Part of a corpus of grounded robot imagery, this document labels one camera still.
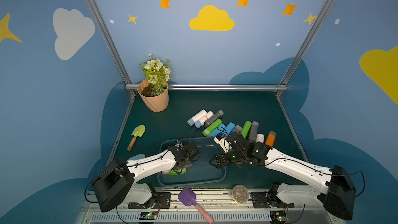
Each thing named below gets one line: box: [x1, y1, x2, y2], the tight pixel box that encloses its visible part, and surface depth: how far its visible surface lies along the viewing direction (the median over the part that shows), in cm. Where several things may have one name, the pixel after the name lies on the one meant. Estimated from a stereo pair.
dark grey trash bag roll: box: [204, 109, 224, 128], surface depth 106 cm
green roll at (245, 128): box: [239, 120, 253, 138], surface depth 101 cm
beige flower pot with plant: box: [137, 53, 172, 112], surface depth 99 cm
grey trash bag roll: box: [230, 124, 243, 134], surface depth 100 cm
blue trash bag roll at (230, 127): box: [225, 121, 236, 135], surface depth 101 cm
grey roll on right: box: [248, 120, 260, 143], surface depth 98 cm
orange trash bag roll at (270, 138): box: [264, 131, 277, 148], surface depth 97 cm
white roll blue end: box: [255, 133, 265, 144], surface depth 95 cm
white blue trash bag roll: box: [187, 109, 207, 127], surface depth 104 cm
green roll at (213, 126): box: [202, 118, 223, 137], surface depth 102 cm
